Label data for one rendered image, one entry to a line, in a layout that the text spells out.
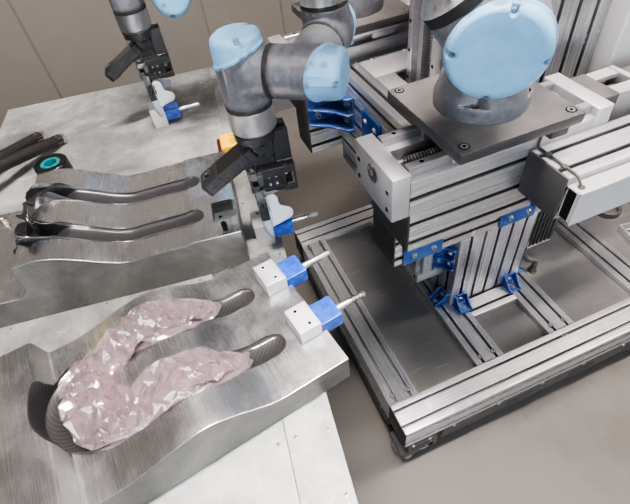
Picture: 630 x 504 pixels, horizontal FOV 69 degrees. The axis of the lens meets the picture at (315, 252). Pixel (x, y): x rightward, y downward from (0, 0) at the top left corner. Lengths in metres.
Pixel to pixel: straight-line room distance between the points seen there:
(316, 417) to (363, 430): 0.85
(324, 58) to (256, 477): 0.57
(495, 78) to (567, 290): 1.17
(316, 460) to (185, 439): 0.18
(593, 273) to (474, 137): 1.09
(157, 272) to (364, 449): 0.91
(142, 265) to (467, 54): 0.61
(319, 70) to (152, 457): 0.54
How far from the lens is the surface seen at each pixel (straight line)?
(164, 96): 1.30
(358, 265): 1.63
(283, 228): 0.89
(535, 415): 1.65
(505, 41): 0.57
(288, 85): 0.67
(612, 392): 1.77
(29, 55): 2.66
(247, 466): 0.70
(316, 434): 0.70
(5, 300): 0.96
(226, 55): 0.69
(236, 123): 0.74
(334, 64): 0.65
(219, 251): 0.85
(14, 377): 0.77
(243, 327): 0.73
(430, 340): 1.46
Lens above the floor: 1.45
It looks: 47 degrees down
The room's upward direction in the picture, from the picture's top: 8 degrees counter-clockwise
